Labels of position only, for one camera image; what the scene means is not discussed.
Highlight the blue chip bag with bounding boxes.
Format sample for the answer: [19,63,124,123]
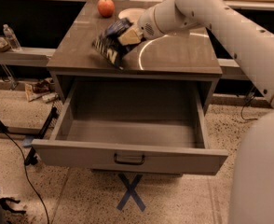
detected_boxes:
[92,18,143,69]

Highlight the crumpled snack wrappers on floor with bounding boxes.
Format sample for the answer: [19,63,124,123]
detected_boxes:
[25,78,59,104]

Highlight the open grey top drawer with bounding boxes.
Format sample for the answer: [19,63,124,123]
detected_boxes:
[33,79,228,175]

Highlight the black power adapter cable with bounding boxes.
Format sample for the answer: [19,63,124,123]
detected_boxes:
[240,87,259,121]

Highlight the clear water bottle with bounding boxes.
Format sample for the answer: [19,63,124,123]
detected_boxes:
[3,24,21,52]

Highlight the black floor cable left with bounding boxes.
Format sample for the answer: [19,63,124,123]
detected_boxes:
[0,105,51,224]

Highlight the black tripod leg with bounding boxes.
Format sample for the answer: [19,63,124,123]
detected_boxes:
[24,107,58,166]

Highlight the grey bench rail left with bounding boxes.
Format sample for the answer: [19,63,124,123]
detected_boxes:
[0,47,56,67]

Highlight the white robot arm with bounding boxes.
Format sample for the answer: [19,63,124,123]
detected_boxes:
[119,0,274,224]

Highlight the grey cabinet counter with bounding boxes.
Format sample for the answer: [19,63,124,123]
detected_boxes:
[47,0,222,109]

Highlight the red apple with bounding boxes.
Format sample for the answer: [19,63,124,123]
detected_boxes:
[97,0,115,18]

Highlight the blue tape cross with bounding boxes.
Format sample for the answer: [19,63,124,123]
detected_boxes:
[116,174,146,212]

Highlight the white bowl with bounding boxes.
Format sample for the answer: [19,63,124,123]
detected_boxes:
[118,8,144,22]

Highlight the black drawer handle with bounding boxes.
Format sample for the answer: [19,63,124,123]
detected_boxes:
[114,153,145,166]

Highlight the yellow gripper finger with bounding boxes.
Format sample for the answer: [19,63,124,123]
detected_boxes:
[117,26,143,46]

